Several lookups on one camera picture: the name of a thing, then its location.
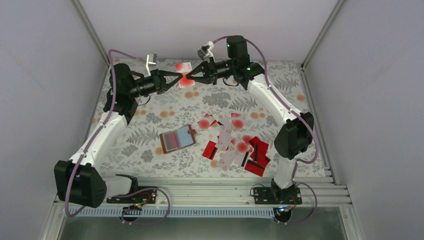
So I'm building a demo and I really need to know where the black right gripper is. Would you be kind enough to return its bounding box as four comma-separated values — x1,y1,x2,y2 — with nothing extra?
186,56,236,85

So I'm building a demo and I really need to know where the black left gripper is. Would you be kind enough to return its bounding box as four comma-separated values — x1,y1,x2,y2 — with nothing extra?
128,69,182,98

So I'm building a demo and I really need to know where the white card red circle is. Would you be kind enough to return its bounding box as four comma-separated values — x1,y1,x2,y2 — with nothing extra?
175,62,195,88
198,113,218,130
233,138,252,154
231,112,244,129

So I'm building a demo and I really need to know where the white card red circle top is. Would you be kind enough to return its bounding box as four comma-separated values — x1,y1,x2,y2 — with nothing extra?
198,113,218,130

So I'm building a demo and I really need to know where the brown leather card holder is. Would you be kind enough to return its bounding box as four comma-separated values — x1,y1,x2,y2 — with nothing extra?
159,124,197,154

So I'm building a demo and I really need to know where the red card with gold logo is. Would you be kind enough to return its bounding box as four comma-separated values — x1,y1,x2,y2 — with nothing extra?
162,131,179,152

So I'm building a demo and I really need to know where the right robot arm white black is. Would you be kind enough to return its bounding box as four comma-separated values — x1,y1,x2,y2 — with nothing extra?
187,35,319,205

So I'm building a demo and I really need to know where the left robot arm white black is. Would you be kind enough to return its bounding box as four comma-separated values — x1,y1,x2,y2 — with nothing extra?
54,63,183,208

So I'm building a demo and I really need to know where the red card black stripe left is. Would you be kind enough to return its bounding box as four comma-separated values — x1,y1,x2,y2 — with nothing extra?
202,141,218,160

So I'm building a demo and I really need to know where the white card pale pattern bottom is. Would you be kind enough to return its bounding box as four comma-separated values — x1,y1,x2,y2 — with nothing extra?
218,149,237,171

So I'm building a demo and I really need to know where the white card black stripe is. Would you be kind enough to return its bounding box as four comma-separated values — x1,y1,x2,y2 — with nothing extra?
233,151,251,167

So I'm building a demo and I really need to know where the dark red card right upper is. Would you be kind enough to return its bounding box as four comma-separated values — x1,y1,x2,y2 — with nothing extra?
248,136,269,162

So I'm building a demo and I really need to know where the dark red card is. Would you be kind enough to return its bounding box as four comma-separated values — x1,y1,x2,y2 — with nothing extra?
248,136,269,162
244,158,270,177

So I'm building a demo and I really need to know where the dark red card bottom right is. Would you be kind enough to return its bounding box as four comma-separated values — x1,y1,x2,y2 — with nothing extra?
244,158,270,177

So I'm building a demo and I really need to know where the floral patterned table mat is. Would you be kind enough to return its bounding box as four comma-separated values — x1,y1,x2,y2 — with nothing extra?
94,58,327,179

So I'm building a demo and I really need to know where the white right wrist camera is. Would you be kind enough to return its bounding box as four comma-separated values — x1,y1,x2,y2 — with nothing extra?
197,41,215,62

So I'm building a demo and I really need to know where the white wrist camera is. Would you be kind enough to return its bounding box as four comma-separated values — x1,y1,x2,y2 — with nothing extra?
197,41,215,62
145,52,158,76

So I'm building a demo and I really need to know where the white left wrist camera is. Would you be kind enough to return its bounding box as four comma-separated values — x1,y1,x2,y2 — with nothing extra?
145,52,158,76

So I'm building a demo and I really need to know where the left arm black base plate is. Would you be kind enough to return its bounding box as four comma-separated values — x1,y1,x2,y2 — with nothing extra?
106,188,157,205

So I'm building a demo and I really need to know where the slotted grey cable duct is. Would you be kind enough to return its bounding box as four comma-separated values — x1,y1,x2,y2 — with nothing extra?
77,206,274,219

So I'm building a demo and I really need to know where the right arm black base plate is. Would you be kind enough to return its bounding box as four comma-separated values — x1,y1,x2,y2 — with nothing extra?
253,185,303,205

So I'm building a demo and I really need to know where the aluminium rail frame front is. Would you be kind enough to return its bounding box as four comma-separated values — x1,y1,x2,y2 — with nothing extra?
41,176,363,240

